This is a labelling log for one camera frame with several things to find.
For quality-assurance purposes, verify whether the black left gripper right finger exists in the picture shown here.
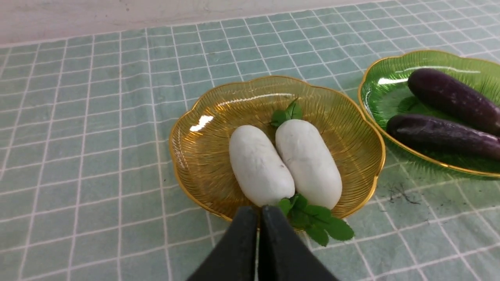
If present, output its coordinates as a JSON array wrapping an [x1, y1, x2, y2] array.
[[258, 206, 338, 281]]

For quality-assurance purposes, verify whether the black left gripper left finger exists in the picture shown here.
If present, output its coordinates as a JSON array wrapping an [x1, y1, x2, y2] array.
[[188, 206, 258, 281]]

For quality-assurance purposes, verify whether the white radish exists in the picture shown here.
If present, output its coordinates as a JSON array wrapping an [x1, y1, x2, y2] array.
[[229, 125, 295, 207], [270, 98, 355, 247]]

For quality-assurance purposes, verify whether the purple eggplant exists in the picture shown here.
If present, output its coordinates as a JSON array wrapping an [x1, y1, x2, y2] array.
[[386, 114, 500, 160], [407, 68, 500, 136]]

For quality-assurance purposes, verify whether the amber plastic plate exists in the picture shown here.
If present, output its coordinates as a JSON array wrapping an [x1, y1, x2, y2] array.
[[169, 75, 386, 222]]

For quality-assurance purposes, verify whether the green plastic plate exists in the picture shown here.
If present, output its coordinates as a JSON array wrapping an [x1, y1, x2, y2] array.
[[357, 50, 499, 179]]

